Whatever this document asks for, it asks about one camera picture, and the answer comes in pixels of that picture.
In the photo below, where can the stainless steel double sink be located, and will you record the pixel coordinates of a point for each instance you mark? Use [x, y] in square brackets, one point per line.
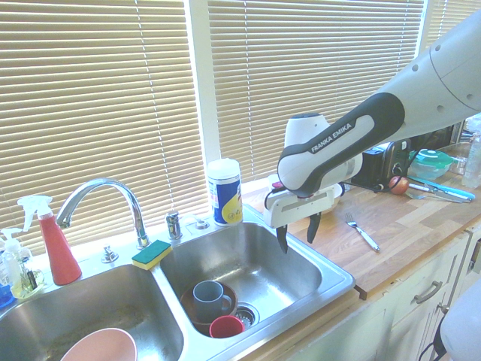
[263, 259]

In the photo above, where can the red cup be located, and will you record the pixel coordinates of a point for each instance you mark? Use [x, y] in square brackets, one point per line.
[225, 327]

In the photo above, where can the green-lidded food container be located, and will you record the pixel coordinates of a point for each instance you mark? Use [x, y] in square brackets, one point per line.
[430, 159]

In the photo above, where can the black and silver toaster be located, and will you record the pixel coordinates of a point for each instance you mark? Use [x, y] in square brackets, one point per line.
[379, 163]

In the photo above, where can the white sink hole cap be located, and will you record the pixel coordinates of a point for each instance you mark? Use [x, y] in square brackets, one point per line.
[201, 225]

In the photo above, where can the blue plastic object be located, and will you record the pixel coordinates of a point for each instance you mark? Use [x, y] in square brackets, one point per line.
[4, 297]

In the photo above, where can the red apple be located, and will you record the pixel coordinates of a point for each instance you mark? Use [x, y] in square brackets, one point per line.
[397, 185]

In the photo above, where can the dark microwave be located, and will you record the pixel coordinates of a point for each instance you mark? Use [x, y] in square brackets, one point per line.
[443, 137]

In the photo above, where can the chrome faucet knob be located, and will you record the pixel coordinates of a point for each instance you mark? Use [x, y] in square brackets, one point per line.
[109, 255]

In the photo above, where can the cleaning wipes canister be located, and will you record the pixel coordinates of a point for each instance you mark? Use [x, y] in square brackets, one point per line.
[225, 195]

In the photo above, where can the metal spoon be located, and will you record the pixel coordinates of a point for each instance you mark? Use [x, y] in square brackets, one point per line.
[415, 195]

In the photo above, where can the clear water bottle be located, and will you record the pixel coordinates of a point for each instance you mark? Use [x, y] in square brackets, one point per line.
[472, 165]

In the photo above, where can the green and yellow sponge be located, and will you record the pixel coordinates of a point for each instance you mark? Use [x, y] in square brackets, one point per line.
[152, 253]

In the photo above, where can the pink bowl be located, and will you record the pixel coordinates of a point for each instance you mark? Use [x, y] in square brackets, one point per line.
[101, 346]

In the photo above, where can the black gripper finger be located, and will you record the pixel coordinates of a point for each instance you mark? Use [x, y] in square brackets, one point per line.
[313, 229]
[283, 238]

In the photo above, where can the metal drain strainer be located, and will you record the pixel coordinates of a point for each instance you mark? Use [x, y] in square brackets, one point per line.
[248, 314]

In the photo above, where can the grey mug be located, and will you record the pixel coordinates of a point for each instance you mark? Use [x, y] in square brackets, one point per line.
[208, 301]

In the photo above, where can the narrow beige window blind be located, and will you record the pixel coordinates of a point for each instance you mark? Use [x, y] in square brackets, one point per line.
[451, 19]

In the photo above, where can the cream kitchen cabinet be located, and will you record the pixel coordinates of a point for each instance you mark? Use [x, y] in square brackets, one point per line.
[413, 323]

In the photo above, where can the red spray bottle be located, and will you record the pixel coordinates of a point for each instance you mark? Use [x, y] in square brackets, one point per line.
[60, 255]

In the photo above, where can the wide beige window blind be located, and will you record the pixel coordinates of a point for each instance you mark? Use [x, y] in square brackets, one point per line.
[94, 113]
[300, 67]

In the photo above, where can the clear soap pump bottle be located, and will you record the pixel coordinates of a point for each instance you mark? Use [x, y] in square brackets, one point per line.
[11, 263]

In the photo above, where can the white bowl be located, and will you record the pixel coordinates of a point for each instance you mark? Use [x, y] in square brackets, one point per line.
[338, 195]

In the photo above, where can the chrome curved faucet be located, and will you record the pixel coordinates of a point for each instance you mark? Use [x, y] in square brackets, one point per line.
[131, 199]

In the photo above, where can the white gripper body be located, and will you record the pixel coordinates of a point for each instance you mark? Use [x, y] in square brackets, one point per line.
[297, 208]

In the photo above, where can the chrome sink sprayer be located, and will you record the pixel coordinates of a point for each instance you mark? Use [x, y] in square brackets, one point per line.
[174, 225]

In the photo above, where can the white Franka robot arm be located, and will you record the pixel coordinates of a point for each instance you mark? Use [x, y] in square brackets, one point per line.
[376, 113]

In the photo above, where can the white rounded housing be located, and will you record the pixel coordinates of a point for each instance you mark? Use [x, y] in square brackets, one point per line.
[464, 323]

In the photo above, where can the brown bowl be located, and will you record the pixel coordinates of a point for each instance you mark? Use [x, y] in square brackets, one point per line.
[233, 295]

